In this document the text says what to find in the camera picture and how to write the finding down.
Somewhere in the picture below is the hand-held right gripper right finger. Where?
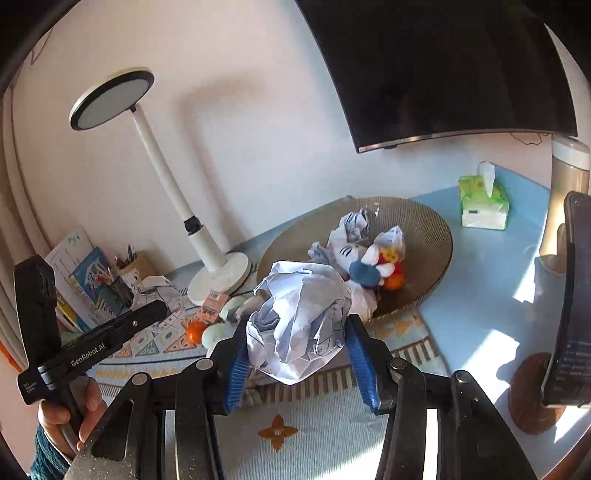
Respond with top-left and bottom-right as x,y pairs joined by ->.
346,314 -> 525,480

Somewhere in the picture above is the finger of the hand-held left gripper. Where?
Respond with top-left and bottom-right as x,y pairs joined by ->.
111,299 -> 168,341

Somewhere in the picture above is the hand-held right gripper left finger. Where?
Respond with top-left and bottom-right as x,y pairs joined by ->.
62,318 -> 250,480

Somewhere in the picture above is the checked fabric bow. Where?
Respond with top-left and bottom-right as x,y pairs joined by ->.
242,374 -> 273,407

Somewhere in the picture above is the red snack packet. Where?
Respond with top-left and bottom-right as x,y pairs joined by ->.
198,291 -> 232,326

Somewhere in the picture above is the large white paper ball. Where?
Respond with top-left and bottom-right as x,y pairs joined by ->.
246,260 -> 354,386

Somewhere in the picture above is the white and blue plush toy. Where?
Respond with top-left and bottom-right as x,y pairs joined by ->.
331,240 -> 384,288

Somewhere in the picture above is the red plush toy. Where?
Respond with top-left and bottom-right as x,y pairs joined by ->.
376,247 -> 404,278

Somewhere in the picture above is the brown ribbed bowl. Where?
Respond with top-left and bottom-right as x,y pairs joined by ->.
256,197 -> 454,321

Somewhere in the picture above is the person's left forearm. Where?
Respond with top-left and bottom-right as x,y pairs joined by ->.
30,427 -> 77,480

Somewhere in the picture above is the person's left hand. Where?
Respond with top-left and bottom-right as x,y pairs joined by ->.
37,376 -> 108,455

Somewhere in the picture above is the black mesh pen holder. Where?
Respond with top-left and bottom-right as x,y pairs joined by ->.
105,277 -> 136,308

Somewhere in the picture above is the beige pen holder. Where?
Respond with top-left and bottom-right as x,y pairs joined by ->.
121,251 -> 158,289

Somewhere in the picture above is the patterned blue orange mat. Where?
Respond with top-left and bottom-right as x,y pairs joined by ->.
76,258 -> 451,480

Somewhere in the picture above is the row of upright books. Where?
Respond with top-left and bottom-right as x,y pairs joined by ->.
44,226 -> 112,333

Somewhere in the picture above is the white desk lamp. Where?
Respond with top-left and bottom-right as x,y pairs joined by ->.
69,68 -> 252,306

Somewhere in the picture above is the wooden phone stand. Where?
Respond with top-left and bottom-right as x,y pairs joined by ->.
508,352 -> 566,435

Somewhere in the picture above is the green tissue box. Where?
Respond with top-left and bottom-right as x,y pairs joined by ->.
458,161 -> 510,230

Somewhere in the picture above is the black smartphone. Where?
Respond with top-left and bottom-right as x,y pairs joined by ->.
541,191 -> 591,409

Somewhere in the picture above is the beige cylinder with white lid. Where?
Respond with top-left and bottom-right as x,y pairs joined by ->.
538,136 -> 591,273

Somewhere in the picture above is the black monitor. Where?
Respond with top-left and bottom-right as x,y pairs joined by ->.
295,0 -> 580,154

